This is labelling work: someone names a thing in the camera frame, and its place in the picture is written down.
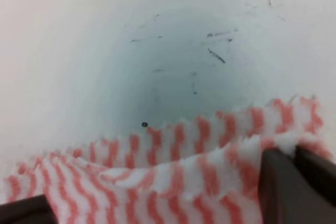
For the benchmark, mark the pink white wavy towel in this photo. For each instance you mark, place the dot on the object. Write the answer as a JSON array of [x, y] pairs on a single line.
[[204, 171]]

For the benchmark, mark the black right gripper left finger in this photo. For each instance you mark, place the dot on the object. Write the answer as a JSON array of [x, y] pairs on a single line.
[[286, 197]]

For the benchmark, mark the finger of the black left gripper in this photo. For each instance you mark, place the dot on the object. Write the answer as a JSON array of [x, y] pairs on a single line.
[[34, 210]]

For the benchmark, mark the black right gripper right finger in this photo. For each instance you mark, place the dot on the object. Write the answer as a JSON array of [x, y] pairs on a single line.
[[318, 172]]

